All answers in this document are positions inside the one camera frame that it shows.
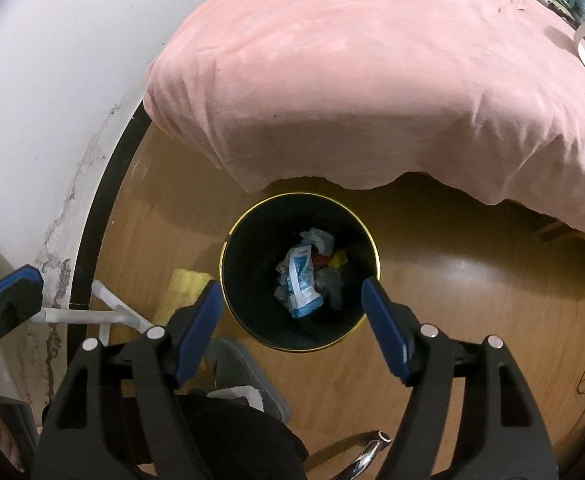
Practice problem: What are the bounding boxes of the yellow cloth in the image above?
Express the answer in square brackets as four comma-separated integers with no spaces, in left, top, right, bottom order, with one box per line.
[152,269,210,326]

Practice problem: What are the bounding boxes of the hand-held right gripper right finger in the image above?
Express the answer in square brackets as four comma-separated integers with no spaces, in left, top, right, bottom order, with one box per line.
[361,276,559,480]

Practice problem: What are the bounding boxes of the chrome chair leg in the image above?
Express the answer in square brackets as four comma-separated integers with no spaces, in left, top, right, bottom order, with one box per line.
[302,430,393,480]

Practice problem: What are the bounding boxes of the person's black trouser leg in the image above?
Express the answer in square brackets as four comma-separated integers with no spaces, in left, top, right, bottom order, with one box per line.
[122,390,308,480]

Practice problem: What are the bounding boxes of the yellow snack bag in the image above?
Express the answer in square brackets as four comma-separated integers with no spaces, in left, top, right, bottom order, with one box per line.
[312,249,349,271]

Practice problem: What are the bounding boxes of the white and blue carton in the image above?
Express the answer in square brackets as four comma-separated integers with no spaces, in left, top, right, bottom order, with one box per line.
[275,244,323,320]

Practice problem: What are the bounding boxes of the pink blanket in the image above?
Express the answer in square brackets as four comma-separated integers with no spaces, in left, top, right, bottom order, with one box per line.
[143,0,585,256]

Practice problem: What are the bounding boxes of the grey slipper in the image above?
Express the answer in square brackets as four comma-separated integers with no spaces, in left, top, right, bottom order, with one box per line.
[205,339,293,423]

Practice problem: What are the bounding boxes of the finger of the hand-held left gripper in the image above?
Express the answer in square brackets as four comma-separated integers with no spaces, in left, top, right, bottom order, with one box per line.
[0,265,44,347]

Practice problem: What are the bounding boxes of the white tubular frame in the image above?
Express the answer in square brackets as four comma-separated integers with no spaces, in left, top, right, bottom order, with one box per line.
[27,280,148,391]

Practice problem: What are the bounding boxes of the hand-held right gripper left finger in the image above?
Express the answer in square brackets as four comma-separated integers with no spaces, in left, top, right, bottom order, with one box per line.
[32,280,223,480]

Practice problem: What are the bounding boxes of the black bin with gold rim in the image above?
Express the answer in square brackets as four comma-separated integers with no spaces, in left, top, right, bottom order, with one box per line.
[220,192,380,353]

